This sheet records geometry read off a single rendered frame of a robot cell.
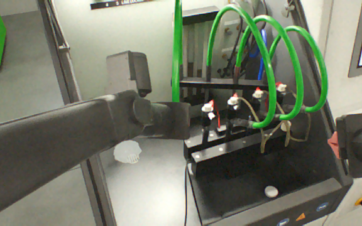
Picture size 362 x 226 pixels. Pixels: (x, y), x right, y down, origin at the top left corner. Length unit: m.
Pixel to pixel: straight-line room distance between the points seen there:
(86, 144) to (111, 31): 0.66
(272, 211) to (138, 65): 0.56
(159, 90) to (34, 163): 0.87
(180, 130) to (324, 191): 0.54
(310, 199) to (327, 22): 0.49
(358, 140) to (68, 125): 0.42
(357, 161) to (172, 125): 0.30
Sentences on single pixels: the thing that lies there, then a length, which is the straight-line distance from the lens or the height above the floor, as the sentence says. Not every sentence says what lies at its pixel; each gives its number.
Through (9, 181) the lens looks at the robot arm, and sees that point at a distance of 0.23.
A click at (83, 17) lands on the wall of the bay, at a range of 0.90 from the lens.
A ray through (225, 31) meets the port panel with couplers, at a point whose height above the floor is 1.20.
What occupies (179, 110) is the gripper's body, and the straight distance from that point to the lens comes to 0.52.
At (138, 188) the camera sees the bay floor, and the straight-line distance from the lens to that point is 1.02.
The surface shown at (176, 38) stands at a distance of 0.57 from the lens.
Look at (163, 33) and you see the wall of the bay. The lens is 0.97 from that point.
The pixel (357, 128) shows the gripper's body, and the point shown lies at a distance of 0.55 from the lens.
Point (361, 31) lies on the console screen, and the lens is 1.06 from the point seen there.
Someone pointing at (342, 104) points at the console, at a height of 1.02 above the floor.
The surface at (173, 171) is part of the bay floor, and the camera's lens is 1.05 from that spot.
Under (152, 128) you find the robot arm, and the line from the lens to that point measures 0.45.
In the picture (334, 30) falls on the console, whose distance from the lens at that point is 0.99.
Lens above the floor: 1.66
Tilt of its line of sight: 42 degrees down
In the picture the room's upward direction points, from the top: straight up
